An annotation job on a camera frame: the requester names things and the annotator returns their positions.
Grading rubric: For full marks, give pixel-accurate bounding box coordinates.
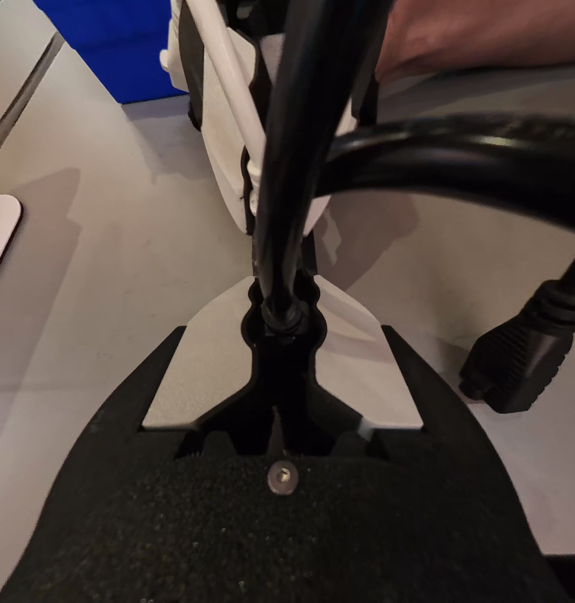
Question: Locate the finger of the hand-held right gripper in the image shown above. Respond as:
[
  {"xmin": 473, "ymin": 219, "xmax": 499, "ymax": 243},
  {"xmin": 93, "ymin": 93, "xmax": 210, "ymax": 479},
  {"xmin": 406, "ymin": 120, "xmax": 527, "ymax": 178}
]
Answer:
[
  {"xmin": 200, "ymin": 27, "xmax": 269, "ymax": 235},
  {"xmin": 305, "ymin": 106, "xmax": 360, "ymax": 237}
]

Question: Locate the grey desk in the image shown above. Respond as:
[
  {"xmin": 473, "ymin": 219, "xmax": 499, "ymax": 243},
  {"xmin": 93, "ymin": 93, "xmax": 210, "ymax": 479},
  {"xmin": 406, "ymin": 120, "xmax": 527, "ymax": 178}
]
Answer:
[{"xmin": 0, "ymin": 0, "xmax": 575, "ymax": 603}]

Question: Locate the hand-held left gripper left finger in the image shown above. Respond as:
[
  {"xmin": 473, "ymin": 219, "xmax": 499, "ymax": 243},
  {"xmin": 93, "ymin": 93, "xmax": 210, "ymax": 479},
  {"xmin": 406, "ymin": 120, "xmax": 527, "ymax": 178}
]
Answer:
[{"xmin": 141, "ymin": 275, "xmax": 257, "ymax": 432}]

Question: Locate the white board with dark edge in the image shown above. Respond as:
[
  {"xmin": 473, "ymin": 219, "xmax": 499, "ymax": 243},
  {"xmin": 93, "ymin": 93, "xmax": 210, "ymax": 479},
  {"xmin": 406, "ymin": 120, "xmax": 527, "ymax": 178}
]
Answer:
[{"xmin": 0, "ymin": 194, "xmax": 23, "ymax": 290}]

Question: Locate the white cable with plug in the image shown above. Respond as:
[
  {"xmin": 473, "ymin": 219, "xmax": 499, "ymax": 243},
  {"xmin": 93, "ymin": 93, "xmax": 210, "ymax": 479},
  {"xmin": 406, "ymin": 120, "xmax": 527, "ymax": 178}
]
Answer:
[{"xmin": 159, "ymin": 0, "xmax": 269, "ymax": 214}]

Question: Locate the blue box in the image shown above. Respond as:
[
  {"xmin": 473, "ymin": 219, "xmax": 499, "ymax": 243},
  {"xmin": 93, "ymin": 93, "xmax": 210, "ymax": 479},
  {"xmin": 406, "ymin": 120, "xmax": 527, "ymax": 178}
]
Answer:
[{"xmin": 33, "ymin": 0, "xmax": 189, "ymax": 104}]

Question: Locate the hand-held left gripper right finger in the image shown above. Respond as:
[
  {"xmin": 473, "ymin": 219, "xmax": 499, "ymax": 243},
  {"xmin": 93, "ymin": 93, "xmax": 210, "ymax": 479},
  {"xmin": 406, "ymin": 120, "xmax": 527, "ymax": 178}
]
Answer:
[{"xmin": 311, "ymin": 273, "xmax": 424, "ymax": 441}]

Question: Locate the person's right forearm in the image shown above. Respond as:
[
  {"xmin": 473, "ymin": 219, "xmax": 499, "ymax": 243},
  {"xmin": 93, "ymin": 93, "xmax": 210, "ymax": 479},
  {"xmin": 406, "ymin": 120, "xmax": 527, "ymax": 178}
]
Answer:
[{"xmin": 376, "ymin": 0, "xmax": 575, "ymax": 84}]

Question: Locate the grey metal strip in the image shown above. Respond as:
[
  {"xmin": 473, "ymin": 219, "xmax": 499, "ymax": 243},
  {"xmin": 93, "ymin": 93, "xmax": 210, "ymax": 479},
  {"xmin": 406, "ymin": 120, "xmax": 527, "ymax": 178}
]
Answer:
[{"xmin": 0, "ymin": 32, "xmax": 65, "ymax": 166}]

